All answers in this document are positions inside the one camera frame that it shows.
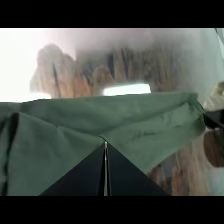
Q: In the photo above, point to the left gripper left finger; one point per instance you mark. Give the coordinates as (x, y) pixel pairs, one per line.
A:
(83, 180)

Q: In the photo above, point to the green shirt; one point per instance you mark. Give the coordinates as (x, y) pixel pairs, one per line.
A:
(66, 133)

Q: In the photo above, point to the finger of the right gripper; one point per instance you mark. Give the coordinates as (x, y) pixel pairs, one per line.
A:
(215, 119)

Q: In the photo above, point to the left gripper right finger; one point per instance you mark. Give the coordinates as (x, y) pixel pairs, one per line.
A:
(128, 181)

